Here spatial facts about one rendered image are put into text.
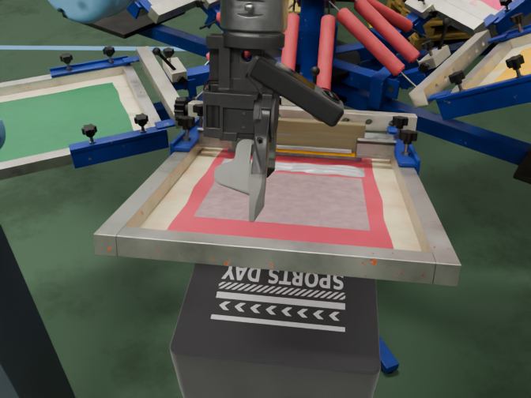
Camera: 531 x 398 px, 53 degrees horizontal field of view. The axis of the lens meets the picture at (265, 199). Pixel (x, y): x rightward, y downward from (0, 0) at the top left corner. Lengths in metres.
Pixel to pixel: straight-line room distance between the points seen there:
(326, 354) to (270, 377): 0.13
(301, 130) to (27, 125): 1.02
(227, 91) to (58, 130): 1.36
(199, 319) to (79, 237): 1.78
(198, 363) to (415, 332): 1.43
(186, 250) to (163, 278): 1.75
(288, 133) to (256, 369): 0.59
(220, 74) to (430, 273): 0.45
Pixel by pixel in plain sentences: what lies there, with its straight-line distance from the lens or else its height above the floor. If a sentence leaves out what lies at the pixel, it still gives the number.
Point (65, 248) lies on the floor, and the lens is 2.90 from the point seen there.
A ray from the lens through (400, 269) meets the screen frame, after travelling 0.85.
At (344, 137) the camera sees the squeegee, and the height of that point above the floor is 1.17.
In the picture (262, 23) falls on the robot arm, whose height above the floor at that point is 1.70.
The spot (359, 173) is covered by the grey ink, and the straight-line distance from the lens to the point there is 1.33.
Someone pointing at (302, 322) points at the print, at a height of 0.95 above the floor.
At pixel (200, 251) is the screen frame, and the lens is 0.86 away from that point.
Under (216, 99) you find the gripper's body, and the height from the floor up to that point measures 1.62.
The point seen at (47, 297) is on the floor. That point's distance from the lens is 2.69.
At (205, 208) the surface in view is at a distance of 1.07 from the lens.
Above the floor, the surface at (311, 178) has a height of 1.15.
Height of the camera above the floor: 1.91
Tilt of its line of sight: 40 degrees down
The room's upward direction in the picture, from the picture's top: straight up
